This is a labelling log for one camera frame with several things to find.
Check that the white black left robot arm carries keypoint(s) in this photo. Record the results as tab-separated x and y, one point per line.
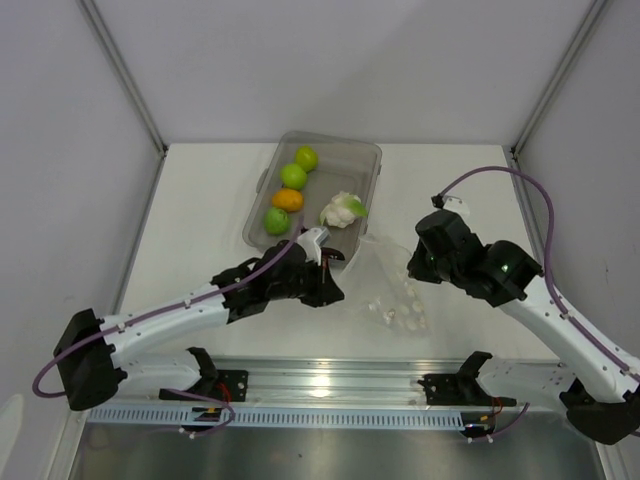
100	358

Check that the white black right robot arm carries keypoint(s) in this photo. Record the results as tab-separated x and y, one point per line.
594	384

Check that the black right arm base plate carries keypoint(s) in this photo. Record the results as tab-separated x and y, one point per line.
446	389

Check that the clear dotted zip bag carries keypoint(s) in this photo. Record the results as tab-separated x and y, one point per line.
378	288

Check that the green custard apple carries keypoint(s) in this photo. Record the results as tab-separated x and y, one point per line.
276	221

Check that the aluminium frame post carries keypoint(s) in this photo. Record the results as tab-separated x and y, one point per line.
576	46
112	53

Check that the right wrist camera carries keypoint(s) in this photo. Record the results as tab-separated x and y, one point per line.
451	203

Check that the right aluminium frame post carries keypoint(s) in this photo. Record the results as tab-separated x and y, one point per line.
576	46

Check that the orange fruit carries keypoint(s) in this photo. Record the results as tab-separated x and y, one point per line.
289	200

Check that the white slotted cable duct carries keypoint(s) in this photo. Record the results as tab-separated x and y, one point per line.
189	416

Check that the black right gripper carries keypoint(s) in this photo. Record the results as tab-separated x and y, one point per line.
417	268

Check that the purple eggplant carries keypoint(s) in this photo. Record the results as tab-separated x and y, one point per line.
332	254

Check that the left aluminium frame post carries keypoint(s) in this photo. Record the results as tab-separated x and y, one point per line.
112	53

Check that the green lime near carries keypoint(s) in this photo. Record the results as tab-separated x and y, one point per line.
293	176

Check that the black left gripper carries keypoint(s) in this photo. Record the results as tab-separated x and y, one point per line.
324	292

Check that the grey plastic food bin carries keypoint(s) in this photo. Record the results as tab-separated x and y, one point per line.
345	165

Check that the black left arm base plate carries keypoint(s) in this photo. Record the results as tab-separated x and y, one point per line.
230	386

